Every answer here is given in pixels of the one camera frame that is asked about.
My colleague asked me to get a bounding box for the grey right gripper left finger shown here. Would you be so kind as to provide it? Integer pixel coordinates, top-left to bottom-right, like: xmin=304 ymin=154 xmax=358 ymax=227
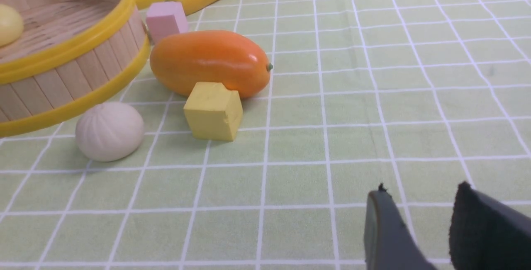
xmin=364 ymin=184 xmax=436 ymax=270

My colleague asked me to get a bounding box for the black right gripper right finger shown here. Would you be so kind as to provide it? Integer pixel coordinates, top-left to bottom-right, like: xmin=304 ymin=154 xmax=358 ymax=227
xmin=449 ymin=182 xmax=531 ymax=270

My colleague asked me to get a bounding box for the white steamed bun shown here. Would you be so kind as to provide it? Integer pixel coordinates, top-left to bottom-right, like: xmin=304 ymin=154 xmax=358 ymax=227
xmin=75 ymin=102 xmax=145 ymax=162

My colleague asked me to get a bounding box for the yellow steamed bun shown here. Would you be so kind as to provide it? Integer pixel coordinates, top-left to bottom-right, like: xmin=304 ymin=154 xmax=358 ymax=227
xmin=0 ymin=4 xmax=24 ymax=47

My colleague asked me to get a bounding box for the bamboo steamer tray yellow rim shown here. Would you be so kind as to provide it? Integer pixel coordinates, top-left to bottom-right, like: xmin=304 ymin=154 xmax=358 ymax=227
xmin=0 ymin=0 xmax=151 ymax=137

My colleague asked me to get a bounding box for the green checkered tablecloth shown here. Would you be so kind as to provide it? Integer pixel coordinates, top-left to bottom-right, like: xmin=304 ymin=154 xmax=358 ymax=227
xmin=1 ymin=0 xmax=531 ymax=270

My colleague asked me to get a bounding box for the yellow foam cube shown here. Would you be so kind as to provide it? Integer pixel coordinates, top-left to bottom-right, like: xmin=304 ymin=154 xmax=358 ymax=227
xmin=183 ymin=82 xmax=243 ymax=141

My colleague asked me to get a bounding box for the orange plastic mango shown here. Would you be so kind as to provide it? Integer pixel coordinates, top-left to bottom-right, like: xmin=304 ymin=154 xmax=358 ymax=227
xmin=149 ymin=30 xmax=273 ymax=99

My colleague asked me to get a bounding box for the pink foam cube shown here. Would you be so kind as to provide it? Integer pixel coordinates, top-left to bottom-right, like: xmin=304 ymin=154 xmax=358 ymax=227
xmin=146 ymin=1 xmax=189 ymax=44

